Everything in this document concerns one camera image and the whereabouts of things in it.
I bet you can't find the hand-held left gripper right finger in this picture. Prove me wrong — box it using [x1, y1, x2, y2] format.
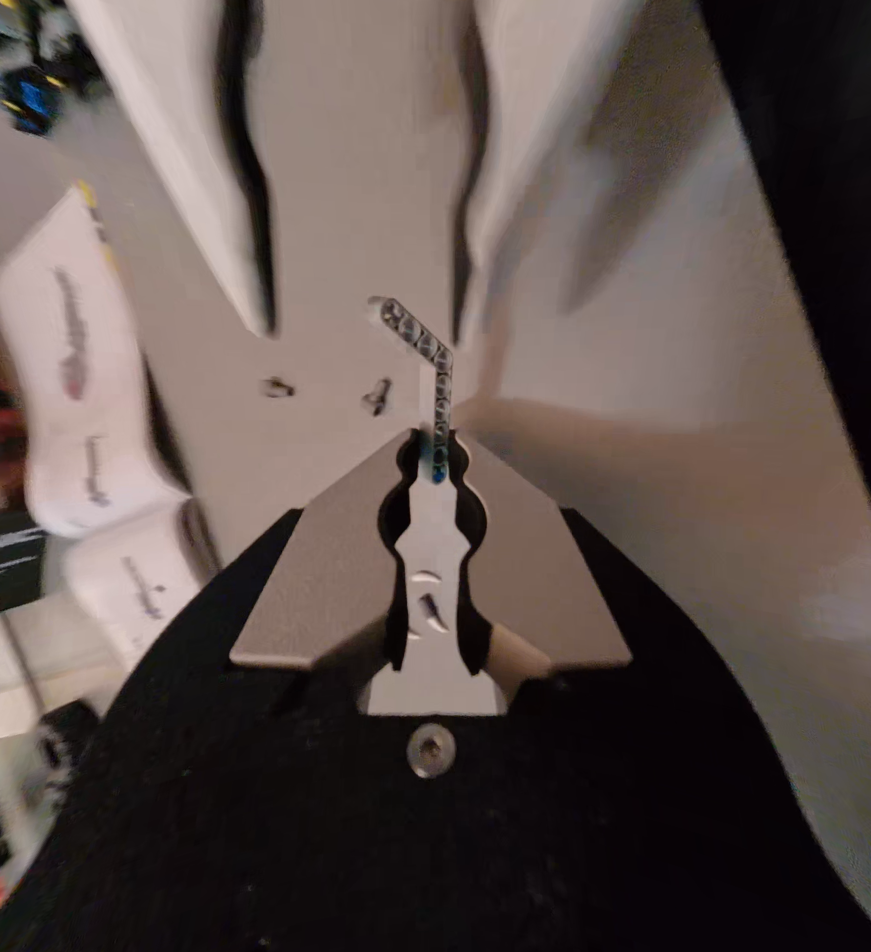
[449, 431, 634, 683]

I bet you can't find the open instruction booklet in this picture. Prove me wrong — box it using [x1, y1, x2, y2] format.
[0, 182, 224, 674]

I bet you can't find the grey angled toy beam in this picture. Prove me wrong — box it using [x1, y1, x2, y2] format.
[366, 295, 457, 486]

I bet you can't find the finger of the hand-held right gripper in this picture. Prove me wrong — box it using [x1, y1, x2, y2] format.
[446, 0, 704, 349]
[69, 0, 282, 341]

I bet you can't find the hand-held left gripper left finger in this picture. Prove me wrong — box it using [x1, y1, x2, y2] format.
[229, 428, 421, 683]

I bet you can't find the toy truck model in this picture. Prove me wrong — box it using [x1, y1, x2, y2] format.
[0, 0, 103, 140]

